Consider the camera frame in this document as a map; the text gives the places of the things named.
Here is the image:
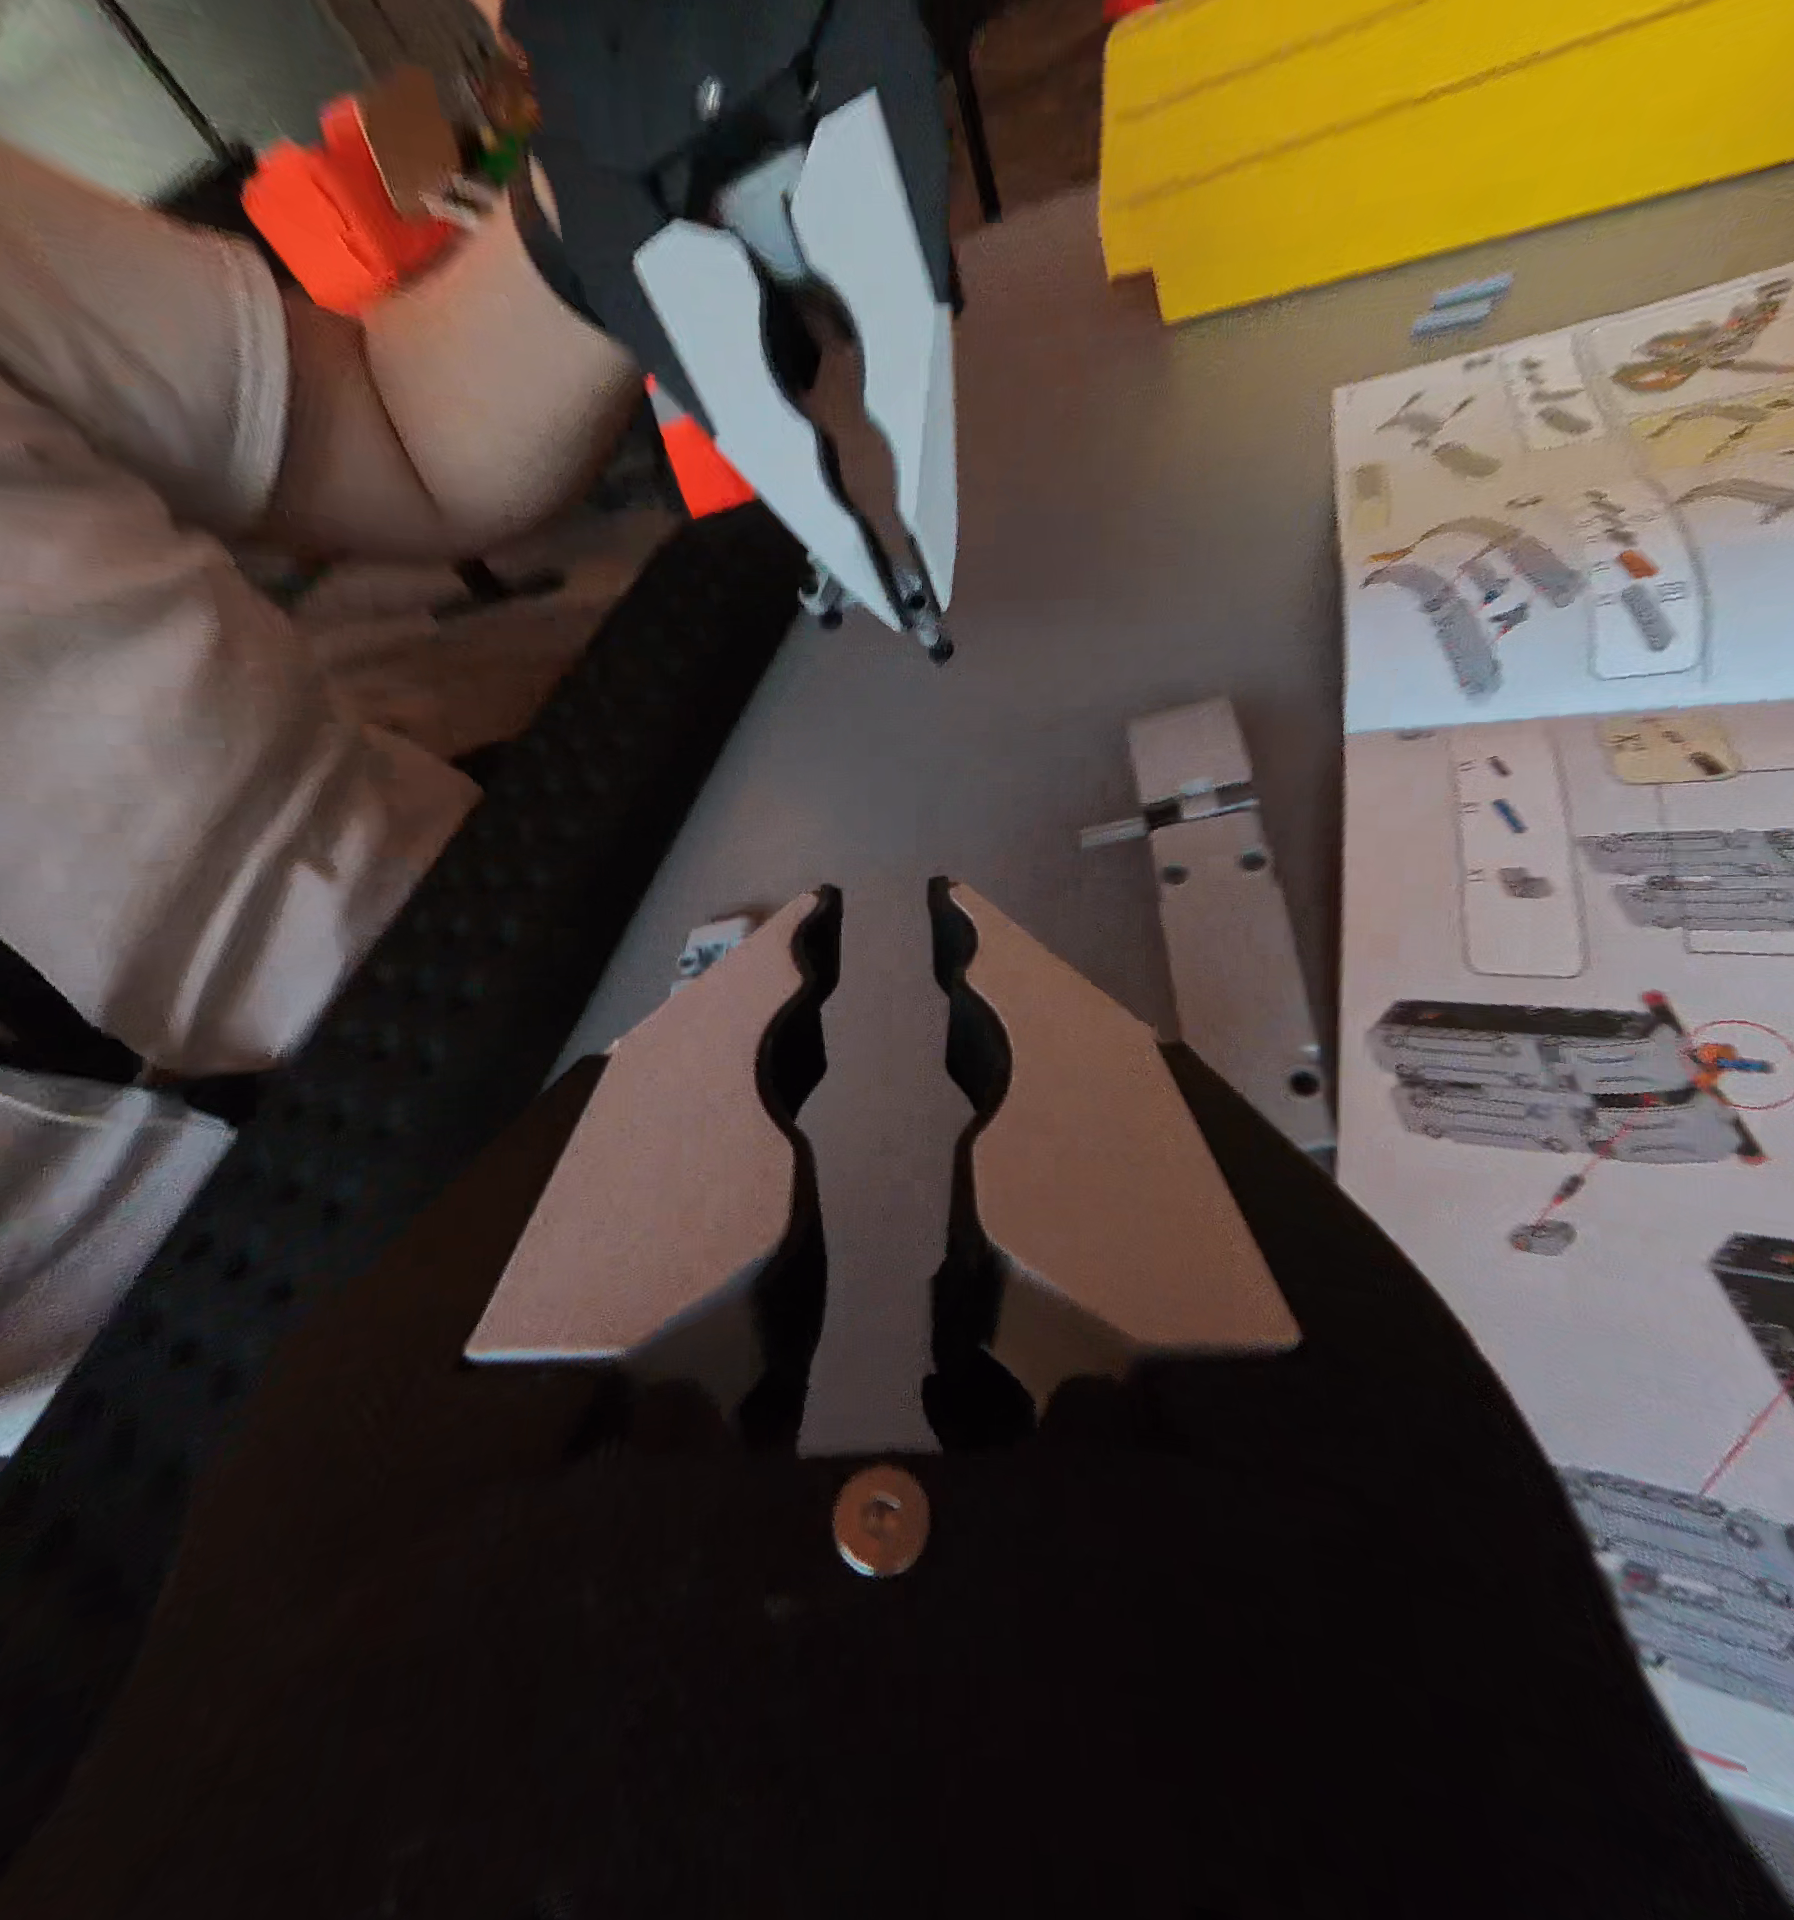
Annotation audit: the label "open instruction booklet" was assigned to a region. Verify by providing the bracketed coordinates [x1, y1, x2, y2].
[1328, 251, 1794, 1852]

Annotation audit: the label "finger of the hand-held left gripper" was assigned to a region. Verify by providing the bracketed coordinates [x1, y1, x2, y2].
[632, 216, 920, 635]
[789, 87, 963, 619]

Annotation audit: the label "person's left forearm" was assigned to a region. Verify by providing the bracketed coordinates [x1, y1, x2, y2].
[273, 149, 681, 563]

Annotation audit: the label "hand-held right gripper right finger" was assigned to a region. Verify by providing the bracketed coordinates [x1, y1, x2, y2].
[923, 876, 1302, 1418]

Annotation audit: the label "grey hinged panel assembly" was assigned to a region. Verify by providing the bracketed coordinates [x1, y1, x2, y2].
[1081, 694, 1340, 1171]

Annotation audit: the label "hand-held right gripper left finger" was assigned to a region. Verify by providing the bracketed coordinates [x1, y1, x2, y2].
[462, 880, 845, 1418]

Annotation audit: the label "grey panel brick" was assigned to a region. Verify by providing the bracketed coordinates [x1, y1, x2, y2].
[669, 911, 760, 991]

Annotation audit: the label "person's grey trousers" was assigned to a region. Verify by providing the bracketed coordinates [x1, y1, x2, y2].
[0, 1049, 239, 1471]

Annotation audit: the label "person's beige shirt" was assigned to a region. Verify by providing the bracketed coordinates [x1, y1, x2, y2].
[0, 105, 486, 1082]

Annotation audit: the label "yellow plastic bin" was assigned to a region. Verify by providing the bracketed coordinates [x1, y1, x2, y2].
[1099, 0, 1794, 324]

